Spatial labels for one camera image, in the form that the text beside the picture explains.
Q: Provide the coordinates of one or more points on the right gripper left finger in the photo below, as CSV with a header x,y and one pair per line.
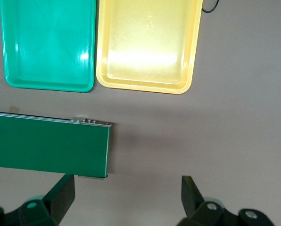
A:
x,y
36,212

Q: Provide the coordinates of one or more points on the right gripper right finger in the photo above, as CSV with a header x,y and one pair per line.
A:
x,y
211,214

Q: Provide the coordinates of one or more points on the green belt conveyor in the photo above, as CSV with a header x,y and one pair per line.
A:
x,y
48,146

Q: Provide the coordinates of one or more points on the green plastic tray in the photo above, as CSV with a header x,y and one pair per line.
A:
x,y
48,47

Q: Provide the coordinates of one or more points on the yellow plastic tray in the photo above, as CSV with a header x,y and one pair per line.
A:
x,y
150,47

